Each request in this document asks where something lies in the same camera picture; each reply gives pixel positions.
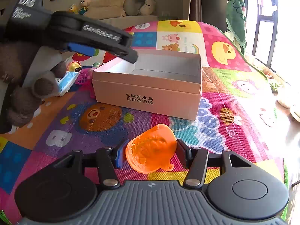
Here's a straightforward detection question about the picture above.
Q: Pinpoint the pink yellow cup toy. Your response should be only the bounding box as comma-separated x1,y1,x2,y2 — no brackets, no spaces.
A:
67,61,82,72

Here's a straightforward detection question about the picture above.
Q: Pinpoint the blue white tissue pack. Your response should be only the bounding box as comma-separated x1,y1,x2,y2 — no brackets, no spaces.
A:
55,71,79,97

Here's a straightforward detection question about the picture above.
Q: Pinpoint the orange pumpkin toy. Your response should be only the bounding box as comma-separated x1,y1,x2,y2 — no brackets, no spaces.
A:
126,123,176,174

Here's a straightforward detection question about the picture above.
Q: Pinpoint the pink plastic basket toy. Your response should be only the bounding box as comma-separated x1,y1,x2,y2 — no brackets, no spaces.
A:
75,67,94,85

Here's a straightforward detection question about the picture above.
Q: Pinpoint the beige sofa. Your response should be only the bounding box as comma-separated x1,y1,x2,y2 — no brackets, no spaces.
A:
100,15,158,29

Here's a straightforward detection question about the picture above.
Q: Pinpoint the folded beige blanket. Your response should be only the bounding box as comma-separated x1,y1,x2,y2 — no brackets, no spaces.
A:
84,0,126,20

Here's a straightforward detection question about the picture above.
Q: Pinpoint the grey neck pillow plush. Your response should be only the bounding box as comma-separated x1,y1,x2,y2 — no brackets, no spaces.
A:
124,0,156,16

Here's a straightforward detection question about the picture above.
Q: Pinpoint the cartoon boy doll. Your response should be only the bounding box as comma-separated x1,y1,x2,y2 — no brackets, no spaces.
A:
68,0,91,15

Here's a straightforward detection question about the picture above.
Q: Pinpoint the colourful cartoon play mat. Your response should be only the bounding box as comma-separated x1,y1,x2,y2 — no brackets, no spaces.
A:
1,20,287,223

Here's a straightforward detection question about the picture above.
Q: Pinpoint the pink cardboard box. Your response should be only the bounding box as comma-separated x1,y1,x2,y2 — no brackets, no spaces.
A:
93,50,202,120

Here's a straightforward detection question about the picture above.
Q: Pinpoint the green hanging towel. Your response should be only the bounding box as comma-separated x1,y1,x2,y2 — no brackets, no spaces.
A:
226,0,247,55

